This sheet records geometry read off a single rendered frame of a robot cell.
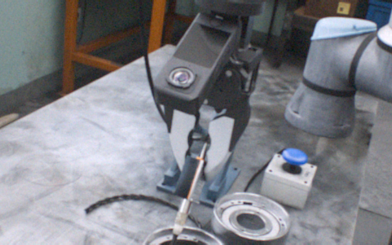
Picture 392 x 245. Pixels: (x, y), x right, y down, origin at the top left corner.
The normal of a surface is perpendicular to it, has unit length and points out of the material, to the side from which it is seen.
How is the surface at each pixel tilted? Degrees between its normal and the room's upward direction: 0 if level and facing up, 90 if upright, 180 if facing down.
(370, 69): 86
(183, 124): 91
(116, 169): 0
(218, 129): 91
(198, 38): 29
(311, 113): 72
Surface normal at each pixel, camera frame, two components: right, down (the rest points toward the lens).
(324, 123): -0.07, 0.12
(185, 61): 0.00, -0.60
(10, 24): 0.92, 0.29
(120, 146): 0.15, -0.89
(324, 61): -0.67, 0.26
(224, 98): -0.35, 0.36
